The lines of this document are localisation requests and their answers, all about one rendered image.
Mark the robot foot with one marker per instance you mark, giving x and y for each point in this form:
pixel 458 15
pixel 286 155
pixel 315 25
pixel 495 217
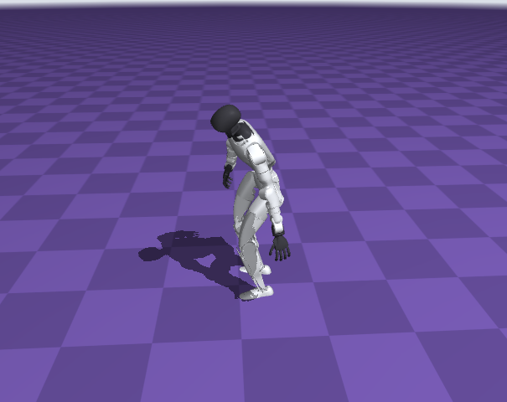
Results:
pixel 254 293
pixel 266 270

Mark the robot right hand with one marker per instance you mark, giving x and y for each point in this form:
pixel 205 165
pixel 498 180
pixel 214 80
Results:
pixel 226 175

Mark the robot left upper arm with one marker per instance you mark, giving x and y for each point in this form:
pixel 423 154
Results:
pixel 257 158

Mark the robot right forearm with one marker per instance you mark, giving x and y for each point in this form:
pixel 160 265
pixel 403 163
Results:
pixel 231 157

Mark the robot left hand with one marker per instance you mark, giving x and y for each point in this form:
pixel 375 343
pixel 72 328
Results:
pixel 280 243

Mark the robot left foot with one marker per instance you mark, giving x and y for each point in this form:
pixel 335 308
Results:
pixel 254 293

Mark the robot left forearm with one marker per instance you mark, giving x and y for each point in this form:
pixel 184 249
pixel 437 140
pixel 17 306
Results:
pixel 274 211

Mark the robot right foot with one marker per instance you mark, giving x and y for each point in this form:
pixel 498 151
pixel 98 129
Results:
pixel 266 270

